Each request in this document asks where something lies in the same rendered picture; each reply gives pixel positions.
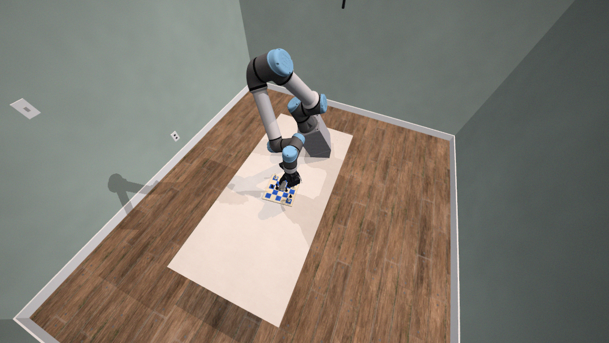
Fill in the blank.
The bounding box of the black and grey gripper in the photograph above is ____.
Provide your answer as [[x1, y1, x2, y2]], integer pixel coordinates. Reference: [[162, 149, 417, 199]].
[[278, 171, 302, 191]]

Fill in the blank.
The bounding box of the blue and cream chessboard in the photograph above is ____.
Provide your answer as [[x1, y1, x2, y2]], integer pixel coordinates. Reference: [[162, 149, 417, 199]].
[[262, 174, 299, 207]]

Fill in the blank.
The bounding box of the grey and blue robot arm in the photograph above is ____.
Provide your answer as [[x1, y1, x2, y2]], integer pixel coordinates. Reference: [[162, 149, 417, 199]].
[[246, 49, 327, 173]]

